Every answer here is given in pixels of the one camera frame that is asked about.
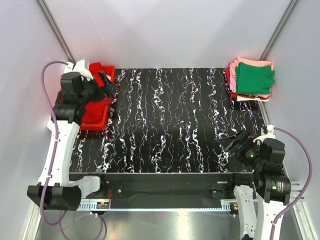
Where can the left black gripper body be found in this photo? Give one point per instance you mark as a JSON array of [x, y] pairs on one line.
[[92, 92]]

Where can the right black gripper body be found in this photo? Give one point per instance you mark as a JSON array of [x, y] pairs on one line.
[[249, 152]]

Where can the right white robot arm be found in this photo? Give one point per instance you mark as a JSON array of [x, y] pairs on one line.
[[260, 197]]

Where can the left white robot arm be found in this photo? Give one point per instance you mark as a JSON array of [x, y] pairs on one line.
[[54, 190]]

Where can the red plastic bin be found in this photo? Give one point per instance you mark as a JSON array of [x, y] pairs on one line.
[[87, 127]]

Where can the white folded t-shirt bottom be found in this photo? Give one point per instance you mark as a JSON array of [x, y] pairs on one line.
[[240, 98]]

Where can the green folded t-shirt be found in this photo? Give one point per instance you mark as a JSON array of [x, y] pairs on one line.
[[254, 80]]

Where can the pink folded t-shirt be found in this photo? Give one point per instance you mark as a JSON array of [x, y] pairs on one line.
[[255, 63]]

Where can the slotted cable duct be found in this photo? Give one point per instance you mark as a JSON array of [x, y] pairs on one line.
[[105, 206]]

